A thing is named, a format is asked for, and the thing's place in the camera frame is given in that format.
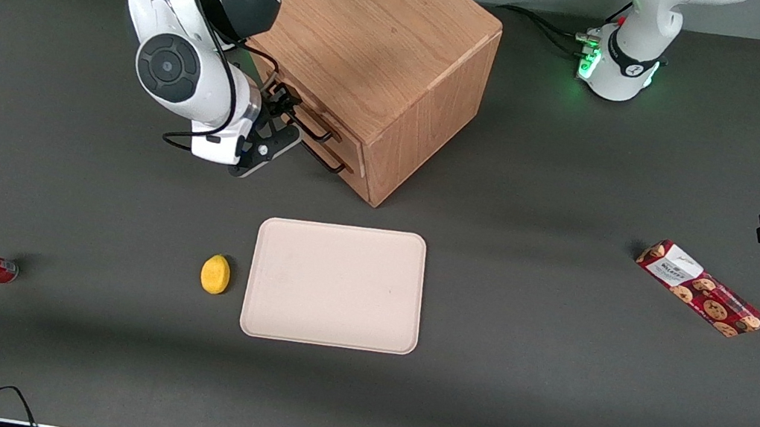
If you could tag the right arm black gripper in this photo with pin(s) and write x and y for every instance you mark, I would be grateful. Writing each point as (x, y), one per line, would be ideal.
(277, 107)

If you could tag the wooden drawer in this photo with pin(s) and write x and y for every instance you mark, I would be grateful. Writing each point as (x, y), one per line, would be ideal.
(349, 143)
(360, 184)

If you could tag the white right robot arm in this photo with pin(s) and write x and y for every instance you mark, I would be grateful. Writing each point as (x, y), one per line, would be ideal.
(176, 66)

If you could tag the wooden drawer cabinet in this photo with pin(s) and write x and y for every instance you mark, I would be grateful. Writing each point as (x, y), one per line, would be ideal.
(384, 33)

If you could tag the red cookie box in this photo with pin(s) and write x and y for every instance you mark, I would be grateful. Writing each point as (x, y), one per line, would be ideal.
(700, 289)

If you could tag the yellow lemon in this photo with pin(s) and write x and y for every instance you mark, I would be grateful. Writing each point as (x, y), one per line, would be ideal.
(215, 275)

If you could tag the beige plastic tray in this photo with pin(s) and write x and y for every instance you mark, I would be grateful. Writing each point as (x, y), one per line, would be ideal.
(335, 286)

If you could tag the grey table mat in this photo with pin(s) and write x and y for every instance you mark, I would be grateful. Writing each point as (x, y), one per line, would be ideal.
(103, 353)

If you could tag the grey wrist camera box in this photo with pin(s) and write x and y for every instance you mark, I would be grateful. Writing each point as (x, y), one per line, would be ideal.
(217, 144)

